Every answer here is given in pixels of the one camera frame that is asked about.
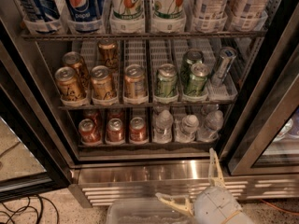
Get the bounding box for wire shelf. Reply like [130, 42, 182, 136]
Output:
[59, 101, 234, 110]
[21, 31, 267, 41]

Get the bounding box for right Pepsi bottle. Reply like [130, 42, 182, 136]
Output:
[65, 0, 105, 34]

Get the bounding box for clear plastic bin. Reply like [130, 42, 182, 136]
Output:
[106, 198, 196, 224]

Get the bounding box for green can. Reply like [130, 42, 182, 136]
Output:
[155, 63, 178, 98]
[180, 49, 204, 84]
[184, 63, 209, 97]

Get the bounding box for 7up bottle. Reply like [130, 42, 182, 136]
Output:
[151, 0, 186, 33]
[110, 0, 144, 34]

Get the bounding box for front far-left gold can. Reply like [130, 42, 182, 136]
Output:
[54, 66, 86, 102]

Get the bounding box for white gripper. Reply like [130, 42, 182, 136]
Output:
[155, 148, 243, 224]

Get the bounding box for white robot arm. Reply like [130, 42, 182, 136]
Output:
[156, 148, 254, 224]

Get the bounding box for black floor cables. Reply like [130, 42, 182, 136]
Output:
[0, 194, 61, 224]

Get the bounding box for right fridge glass door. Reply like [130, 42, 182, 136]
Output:
[221, 3, 299, 175]

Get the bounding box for rear middle red can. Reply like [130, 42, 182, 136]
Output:
[107, 108, 125, 121]

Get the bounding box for middle water bottle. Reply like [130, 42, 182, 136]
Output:
[175, 115, 199, 143]

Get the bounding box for left water bottle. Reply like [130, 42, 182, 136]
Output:
[153, 110, 174, 144]

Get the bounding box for right 7up bottle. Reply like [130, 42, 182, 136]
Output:
[151, 0, 186, 33]

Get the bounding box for tilted silver slim can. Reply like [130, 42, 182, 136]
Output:
[211, 47, 237, 87]

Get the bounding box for right white labelled bottle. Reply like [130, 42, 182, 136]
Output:
[226, 0, 269, 32]

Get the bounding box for front right red can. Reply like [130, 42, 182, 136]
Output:
[129, 117, 147, 142]

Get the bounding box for front left red can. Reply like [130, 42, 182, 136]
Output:
[78, 119, 101, 143]

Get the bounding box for left white labelled bottle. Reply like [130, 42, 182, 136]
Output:
[192, 0, 227, 33]

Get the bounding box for left fridge glass door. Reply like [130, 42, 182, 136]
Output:
[0, 21, 71, 202]

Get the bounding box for white labelled bottle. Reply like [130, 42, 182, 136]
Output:
[192, 0, 227, 33]
[226, 0, 269, 32]

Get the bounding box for rear far-left gold can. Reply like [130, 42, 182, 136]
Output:
[63, 51, 90, 90]

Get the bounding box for far-left gold can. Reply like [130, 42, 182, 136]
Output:
[63, 51, 90, 90]
[54, 66, 86, 102]

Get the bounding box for middle wire shelf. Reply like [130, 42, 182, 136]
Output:
[59, 101, 234, 110]

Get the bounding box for pepsi bottle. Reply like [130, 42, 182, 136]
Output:
[65, 0, 105, 34]
[20, 0, 60, 34]

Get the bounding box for front middle red can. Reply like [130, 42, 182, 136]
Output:
[107, 118, 124, 142]

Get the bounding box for rear left red can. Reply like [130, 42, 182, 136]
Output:
[83, 109, 102, 128]

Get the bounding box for left 7up bottle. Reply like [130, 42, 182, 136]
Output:
[110, 0, 144, 34]

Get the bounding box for right water bottle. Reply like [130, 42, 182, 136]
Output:
[197, 110, 223, 142]

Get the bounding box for red can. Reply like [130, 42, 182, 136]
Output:
[78, 119, 101, 143]
[129, 117, 147, 142]
[83, 109, 102, 128]
[107, 118, 124, 142]
[107, 108, 125, 121]

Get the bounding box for fridge glass door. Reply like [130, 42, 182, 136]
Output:
[0, 21, 71, 202]
[221, 3, 299, 175]

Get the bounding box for top wire shelf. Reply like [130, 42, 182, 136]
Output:
[21, 31, 267, 41]

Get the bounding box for water bottle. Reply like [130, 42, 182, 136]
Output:
[175, 115, 199, 143]
[153, 110, 174, 144]
[197, 110, 223, 142]

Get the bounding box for orange floor cable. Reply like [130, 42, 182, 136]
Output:
[260, 199, 299, 217]

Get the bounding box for left Pepsi bottle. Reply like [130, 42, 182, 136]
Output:
[20, 0, 60, 34]

